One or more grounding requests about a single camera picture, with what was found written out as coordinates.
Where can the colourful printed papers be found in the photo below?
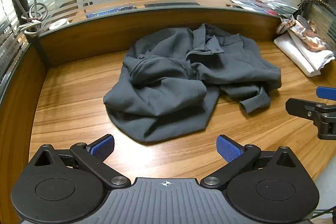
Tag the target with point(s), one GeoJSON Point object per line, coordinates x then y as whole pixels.
{"type": "Point", "coordinates": [252, 2]}

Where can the grey pants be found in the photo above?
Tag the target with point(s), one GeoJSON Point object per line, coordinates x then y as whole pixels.
{"type": "Point", "coordinates": [162, 87]}

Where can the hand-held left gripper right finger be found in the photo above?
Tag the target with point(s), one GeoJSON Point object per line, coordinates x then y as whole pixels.
{"type": "Point", "coordinates": [227, 148]}

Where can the white folded cloth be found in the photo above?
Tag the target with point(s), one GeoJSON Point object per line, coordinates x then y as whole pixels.
{"type": "Point", "coordinates": [299, 52]}

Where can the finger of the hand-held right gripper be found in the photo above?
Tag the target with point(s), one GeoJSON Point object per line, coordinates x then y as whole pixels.
{"type": "Point", "coordinates": [325, 93]}
{"type": "Point", "coordinates": [296, 107]}

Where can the white tape roll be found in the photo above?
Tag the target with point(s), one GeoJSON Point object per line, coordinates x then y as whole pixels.
{"type": "Point", "coordinates": [59, 24]}

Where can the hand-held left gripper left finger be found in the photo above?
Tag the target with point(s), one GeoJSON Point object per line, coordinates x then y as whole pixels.
{"type": "Point", "coordinates": [103, 146]}

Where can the brown patterned cloth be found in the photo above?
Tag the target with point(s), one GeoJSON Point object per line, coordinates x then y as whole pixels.
{"type": "Point", "coordinates": [312, 35]}

